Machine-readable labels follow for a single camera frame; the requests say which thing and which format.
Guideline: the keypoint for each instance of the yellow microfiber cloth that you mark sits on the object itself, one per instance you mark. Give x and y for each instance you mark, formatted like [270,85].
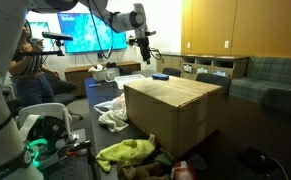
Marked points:
[131,151]

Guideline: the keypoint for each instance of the black camera on tripod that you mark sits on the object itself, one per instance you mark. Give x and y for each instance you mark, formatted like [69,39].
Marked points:
[58,41]

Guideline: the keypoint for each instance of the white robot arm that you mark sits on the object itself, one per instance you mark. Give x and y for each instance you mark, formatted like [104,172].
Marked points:
[15,159]

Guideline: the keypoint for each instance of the large cardboard box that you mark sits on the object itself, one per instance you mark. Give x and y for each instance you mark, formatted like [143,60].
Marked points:
[179,112]

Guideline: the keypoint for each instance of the person in striped shirt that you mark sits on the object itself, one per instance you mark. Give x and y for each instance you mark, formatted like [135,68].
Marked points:
[28,72]

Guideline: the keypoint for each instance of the green plaid sofa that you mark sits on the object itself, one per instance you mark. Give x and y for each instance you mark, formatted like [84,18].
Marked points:
[267,81]

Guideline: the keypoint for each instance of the black office chair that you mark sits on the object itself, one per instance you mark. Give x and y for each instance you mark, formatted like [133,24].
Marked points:
[63,90]

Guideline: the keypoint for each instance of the brown plush moose toy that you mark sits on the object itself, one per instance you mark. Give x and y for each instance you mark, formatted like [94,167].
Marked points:
[153,171]

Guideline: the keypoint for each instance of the blue sponge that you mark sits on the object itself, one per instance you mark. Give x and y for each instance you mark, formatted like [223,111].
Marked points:
[160,76]

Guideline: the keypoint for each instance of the white plastic bag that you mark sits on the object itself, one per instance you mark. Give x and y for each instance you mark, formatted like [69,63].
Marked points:
[118,103]

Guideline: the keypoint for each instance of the white cloth rag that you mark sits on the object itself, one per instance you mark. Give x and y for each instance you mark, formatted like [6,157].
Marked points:
[114,120]

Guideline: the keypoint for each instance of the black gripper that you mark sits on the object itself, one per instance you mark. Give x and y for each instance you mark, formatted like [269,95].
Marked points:
[142,43]

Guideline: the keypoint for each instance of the clear plastic container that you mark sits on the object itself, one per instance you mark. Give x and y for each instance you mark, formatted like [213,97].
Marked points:
[122,80]

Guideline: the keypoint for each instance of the wall mounted TV screen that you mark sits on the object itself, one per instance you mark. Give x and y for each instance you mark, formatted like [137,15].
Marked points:
[89,33]

